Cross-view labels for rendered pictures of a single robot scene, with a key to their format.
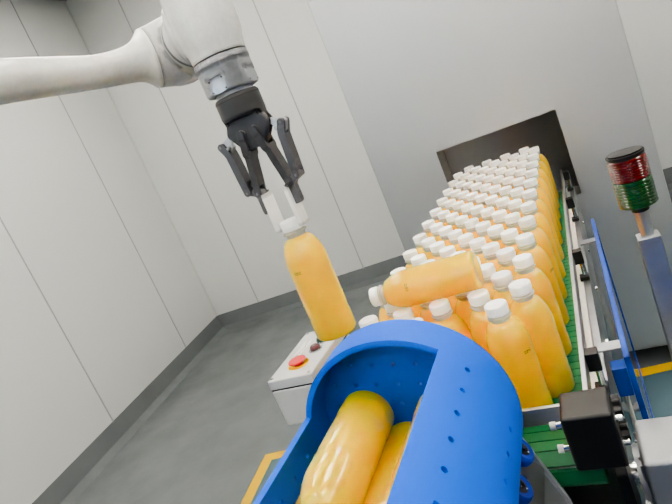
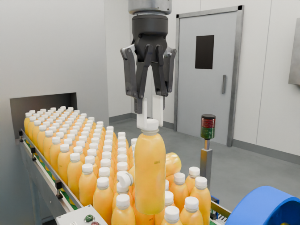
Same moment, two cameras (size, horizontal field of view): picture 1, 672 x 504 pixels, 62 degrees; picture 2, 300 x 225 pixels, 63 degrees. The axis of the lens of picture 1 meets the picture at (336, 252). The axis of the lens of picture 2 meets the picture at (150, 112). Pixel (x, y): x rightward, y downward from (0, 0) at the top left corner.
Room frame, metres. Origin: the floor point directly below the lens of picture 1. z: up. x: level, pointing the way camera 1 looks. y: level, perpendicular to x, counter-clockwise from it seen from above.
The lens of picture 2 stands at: (0.70, 0.52, 1.53)
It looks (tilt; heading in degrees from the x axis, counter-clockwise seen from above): 13 degrees down; 297
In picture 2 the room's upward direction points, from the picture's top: straight up
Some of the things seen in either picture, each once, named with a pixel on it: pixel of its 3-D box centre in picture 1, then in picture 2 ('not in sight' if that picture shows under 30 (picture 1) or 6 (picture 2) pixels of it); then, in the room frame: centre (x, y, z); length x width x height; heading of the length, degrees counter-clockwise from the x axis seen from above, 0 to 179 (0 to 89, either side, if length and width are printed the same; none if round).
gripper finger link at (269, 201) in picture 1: (274, 212); (141, 113); (0.95, 0.07, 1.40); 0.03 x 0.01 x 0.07; 154
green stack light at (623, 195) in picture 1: (635, 191); (207, 131); (0.95, -0.53, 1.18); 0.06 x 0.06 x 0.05
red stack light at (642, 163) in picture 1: (628, 167); (208, 122); (0.95, -0.53, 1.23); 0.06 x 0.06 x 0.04
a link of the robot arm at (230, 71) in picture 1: (228, 76); (150, 1); (0.94, 0.05, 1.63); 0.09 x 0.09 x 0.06
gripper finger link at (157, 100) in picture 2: (296, 204); (157, 110); (0.93, 0.03, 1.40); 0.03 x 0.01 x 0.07; 154
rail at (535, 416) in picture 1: (459, 426); not in sight; (0.83, -0.08, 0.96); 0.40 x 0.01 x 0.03; 64
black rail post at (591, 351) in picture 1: (596, 370); (212, 208); (0.87, -0.34, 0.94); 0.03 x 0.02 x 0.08; 154
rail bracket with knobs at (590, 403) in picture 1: (590, 432); not in sight; (0.71, -0.24, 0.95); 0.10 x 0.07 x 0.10; 64
